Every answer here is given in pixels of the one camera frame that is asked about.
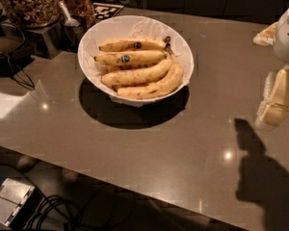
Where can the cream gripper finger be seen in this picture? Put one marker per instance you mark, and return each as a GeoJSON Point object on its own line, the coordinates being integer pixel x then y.
{"type": "Point", "coordinates": [266, 36]}
{"type": "Point", "coordinates": [274, 107]}

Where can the front curved banana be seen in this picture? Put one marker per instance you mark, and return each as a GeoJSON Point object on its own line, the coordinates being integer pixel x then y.
{"type": "Point", "coordinates": [163, 87]}

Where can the white bowl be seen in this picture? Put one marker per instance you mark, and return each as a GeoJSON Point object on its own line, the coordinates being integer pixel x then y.
{"type": "Point", "coordinates": [124, 26]}

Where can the black white marker tag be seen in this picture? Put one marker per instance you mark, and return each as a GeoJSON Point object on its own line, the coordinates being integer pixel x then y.
{"type": "Point", "coordinates": [104, 11]}

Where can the glass jar with scoop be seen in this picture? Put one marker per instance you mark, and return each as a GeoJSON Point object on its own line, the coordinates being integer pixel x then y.
{"type": "Point", "coordinates": [83, 9]}

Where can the white plastic scoop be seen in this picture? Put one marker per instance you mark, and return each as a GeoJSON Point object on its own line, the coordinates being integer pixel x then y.
{"type": "Point", "coordinates": [69, 20]}

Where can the metal stand block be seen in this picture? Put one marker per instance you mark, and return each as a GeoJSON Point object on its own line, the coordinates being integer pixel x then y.
{"type": "Point", "coordinates": [51, 40]}

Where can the glass jar of nuts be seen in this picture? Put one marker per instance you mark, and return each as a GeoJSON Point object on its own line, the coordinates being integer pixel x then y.
{"type": "Point", "coordinates": [31, 13]}

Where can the black device on left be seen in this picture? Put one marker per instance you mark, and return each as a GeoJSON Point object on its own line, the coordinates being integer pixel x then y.
{"type": "Point", "coordinates": [15, 55]}

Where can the grey box on floor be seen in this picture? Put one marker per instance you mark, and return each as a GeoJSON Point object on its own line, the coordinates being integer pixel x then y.
{"type": "Point", "coordinates": [15, 203]}

